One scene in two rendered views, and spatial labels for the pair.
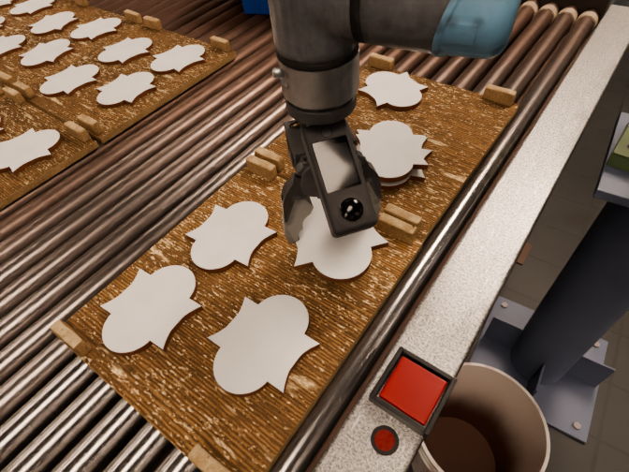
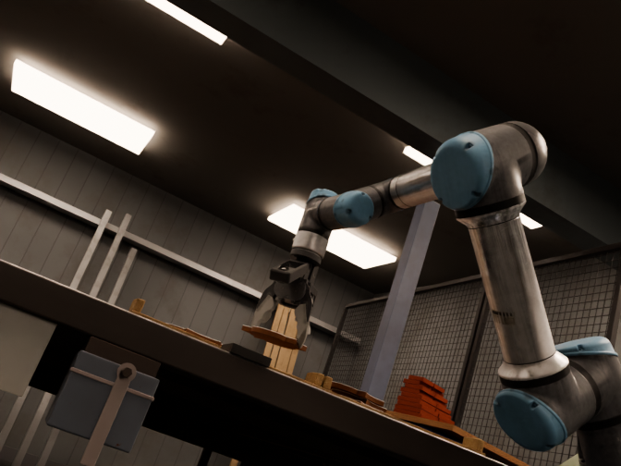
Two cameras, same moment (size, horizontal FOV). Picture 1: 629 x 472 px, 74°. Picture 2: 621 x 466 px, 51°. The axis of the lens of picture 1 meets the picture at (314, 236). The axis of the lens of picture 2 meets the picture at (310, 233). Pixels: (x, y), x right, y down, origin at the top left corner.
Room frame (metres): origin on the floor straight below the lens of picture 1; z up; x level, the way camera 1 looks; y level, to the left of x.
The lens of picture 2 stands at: (-0.82, -0.75, 0.77)
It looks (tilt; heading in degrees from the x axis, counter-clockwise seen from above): 19 degrees up; 32
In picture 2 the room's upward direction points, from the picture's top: 20 degrees clockwise
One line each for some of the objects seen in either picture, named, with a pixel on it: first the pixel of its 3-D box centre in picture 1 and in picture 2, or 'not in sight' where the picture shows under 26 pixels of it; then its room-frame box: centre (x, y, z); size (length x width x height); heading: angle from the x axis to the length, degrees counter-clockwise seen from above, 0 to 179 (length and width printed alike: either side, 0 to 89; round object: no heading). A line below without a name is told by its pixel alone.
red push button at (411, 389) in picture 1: (412, 390); not in sight; (0.17, -0.09, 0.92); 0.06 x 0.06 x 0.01; 49
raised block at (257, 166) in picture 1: (261, 168); not in sight; (0.57, 0.08, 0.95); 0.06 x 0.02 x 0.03; 49
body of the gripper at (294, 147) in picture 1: (322, 136); (298, 281); (0.38, -0.02, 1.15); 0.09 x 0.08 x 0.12; 9
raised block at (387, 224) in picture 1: (397, 228); (313, 379); (0.40, -0.12, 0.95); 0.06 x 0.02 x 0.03; 49
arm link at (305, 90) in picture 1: (315, 73); (308, 246); (0.37, -0.02, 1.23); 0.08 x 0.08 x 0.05
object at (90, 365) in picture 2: not in sight; (101, 403); (0.01, 0.03, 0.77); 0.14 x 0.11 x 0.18; 139
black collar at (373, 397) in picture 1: (412, 390); (245, 355); (0.17, -0.09, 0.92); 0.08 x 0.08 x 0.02; 49
